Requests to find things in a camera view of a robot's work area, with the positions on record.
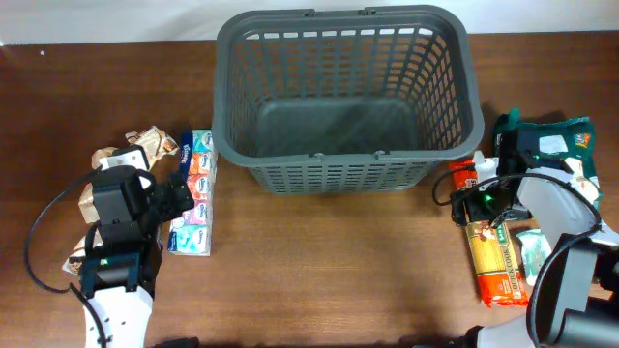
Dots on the brown bread bag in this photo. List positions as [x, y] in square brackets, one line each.
[155, 142]
[73, 263]

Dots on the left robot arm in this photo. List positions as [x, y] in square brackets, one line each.
[123, 252]

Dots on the green snack bag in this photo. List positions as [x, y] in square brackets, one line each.
[566, 145]

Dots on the Kleenex tissue multipack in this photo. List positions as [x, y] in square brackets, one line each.
[191, 233]

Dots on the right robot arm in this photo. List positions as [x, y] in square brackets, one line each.
[545, 173]

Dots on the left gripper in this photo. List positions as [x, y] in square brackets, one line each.
[171, 205]

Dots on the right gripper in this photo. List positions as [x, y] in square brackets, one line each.
[474, 212]

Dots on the orange spaghetti packet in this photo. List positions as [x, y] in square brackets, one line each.
[492, 248]

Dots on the pale green wipes packet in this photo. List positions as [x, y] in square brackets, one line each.
[534, 250]

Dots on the grey plastic basket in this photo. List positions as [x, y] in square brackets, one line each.
[371, 99]

